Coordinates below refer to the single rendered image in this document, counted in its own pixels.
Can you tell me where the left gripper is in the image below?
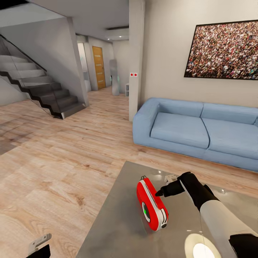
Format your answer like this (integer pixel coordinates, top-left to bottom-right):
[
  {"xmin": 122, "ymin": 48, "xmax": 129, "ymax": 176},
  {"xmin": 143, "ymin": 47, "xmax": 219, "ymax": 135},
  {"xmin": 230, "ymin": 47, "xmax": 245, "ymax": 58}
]
[{"xmin": 26, "ymin": 244, "xmax": 51, "ymax": 258}]

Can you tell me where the radio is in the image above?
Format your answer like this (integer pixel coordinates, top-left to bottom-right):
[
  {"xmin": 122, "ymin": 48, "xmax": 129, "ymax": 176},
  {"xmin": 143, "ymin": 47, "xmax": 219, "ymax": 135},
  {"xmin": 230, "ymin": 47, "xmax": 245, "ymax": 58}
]
[{"xmin": 137, "ymin": 177, "xmax": 169, "ymax": 231}]

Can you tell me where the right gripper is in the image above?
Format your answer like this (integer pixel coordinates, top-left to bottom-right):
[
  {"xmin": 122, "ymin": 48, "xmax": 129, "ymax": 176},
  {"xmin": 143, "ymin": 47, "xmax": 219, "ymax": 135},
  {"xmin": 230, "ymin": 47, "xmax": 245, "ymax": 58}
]
[{"xmin": 155, "ymin": 181, "xmax": 182, "ymax": 197}]

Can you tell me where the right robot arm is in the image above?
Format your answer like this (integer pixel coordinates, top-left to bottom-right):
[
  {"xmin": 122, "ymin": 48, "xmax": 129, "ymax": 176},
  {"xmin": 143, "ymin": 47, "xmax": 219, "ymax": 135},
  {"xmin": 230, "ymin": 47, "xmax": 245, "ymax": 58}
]
[{"xmin": 155, "ymin": 172, "xmax": 258, "ymax": 258}]

